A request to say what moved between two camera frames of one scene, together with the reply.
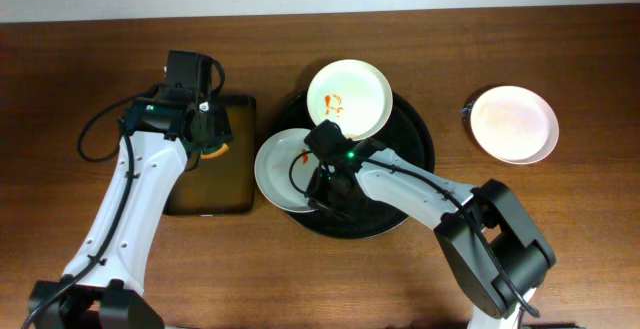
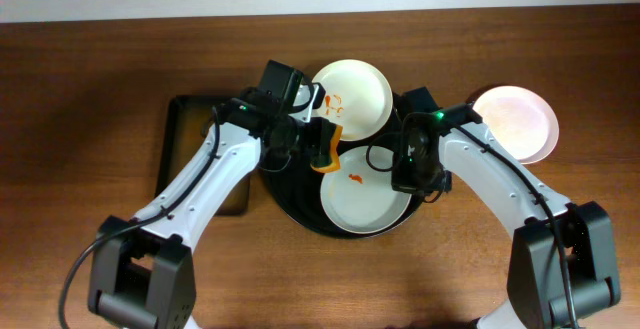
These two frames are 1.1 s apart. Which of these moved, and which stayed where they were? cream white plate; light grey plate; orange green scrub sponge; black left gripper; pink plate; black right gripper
Moved: light grey plate; black right gripper; black left gripper; orange green scrub sponge
Stayed: pink plate; cream white plate
